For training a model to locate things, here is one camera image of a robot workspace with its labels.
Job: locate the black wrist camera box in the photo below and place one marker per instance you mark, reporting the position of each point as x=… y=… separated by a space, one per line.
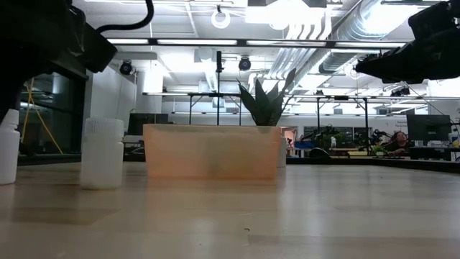
x=431 y=19
x=98 y=46

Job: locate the dark green snake plant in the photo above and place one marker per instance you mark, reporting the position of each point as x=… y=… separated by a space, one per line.
x=267 y=104

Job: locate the translucent orange plastic basket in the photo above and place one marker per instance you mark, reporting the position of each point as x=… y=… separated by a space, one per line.
x=212 y=151

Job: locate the person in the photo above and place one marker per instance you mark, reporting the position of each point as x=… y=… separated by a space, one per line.
x=397 y=143

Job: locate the black box monitor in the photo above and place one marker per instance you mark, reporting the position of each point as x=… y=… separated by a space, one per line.
x=147 y=120

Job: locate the black vertical pole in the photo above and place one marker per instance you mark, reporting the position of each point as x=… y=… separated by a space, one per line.
x=219 y=82

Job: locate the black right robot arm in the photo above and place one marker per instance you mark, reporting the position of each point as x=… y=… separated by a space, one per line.
x=454 y=43

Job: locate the black computer monitor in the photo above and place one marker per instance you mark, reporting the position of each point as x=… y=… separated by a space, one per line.
x=427 y=126

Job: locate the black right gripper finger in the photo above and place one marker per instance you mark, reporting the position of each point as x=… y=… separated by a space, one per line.
x=377 y=61
x=373 y=73

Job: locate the black metal frame stand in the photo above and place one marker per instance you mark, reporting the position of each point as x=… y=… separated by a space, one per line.
x=194 y=95
x=341 y=98

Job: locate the small green desk plant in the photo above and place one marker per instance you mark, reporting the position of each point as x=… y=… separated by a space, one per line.
x=378 y=149

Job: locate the black hanging camera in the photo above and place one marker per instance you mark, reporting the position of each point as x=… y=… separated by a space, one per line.
x=244 y=63
x=126 y=67

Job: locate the black far table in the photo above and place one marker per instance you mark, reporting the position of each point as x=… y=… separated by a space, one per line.
x=359 y=162

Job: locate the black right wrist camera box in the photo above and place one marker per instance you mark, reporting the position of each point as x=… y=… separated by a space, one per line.
x=431 y=19

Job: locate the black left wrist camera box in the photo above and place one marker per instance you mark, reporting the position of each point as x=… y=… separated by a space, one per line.
x=98 y=46

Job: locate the background black robot arm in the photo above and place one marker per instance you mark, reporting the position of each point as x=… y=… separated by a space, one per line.
x=327 y=138

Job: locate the white ceiling pipes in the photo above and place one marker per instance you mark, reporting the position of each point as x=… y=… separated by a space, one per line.
x=302 y=43

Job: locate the ribbed-cap white pill bottle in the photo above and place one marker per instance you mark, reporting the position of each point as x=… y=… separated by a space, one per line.
x=102 y=154

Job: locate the slim white pill bottle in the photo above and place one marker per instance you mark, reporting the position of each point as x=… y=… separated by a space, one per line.
x=8 y=151

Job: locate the silver ceiling duct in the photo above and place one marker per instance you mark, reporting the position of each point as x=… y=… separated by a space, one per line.
x=354 y=28

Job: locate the long overhead light bar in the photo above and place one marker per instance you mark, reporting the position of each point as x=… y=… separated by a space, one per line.
x=230 y=42

